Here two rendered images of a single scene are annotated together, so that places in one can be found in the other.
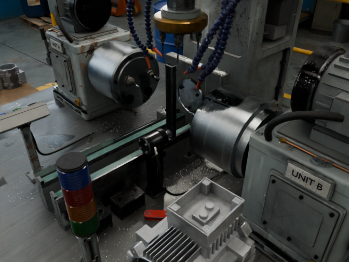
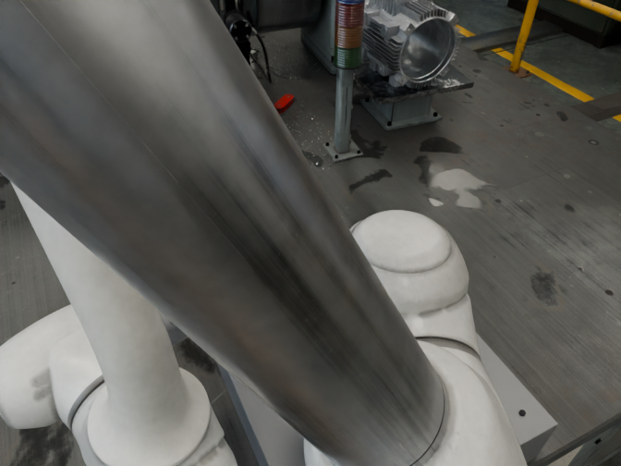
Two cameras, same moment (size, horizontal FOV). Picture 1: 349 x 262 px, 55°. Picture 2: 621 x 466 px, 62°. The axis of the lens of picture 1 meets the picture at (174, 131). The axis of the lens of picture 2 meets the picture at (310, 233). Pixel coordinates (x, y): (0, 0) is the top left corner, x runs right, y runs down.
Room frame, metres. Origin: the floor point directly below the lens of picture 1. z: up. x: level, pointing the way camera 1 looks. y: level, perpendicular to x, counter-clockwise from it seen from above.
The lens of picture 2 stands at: (0.16, 1.25, 1.53)
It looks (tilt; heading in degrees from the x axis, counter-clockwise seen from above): 43 degrees down; 293
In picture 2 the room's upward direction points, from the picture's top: straight up
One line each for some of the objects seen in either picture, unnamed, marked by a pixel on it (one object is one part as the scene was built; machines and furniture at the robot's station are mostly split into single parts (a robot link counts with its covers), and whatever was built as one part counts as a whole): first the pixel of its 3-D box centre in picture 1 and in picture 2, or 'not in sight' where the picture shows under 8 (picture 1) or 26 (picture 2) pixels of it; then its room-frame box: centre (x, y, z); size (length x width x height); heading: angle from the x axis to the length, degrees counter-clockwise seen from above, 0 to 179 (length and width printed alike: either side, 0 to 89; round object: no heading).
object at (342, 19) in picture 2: (77, 188); (349, 11); (0.51, 0.20, 1.14); 0.06 x 0.06 x 0.04
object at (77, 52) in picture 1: (89, 65); not in sight; (1.53, 0.41, 0.99); 0.35 x 0.31 x 0.37; 43
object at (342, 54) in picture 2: (83, 219); (347, 53); (0.51, 0.20, 1.05); 0.06 x 0.06 x 0.04
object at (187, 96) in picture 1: (189, 96); not in sight; (1.16, -0.06, 1.01); 0.15 x 0.02 x 0.15; 43
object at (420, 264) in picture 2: not in sight; (393, 305); (0.22, 0.86, 1.06); 0.18 x 0.16 x 0.22; 117
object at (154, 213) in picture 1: (157, 215); (284, 104); (0.74, 0.05, 0.81); 0.09 x 0.03 x 0.02; 87
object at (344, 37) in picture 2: (80, 204); (348, 32); (0.51, 0.20, 1.10); 0.06 x 0.06 x 0.04
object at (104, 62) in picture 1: (117, 70); not in sight; (1.35, 0.25, 1.04); 0.37 x 0.25 x 0.25; 43
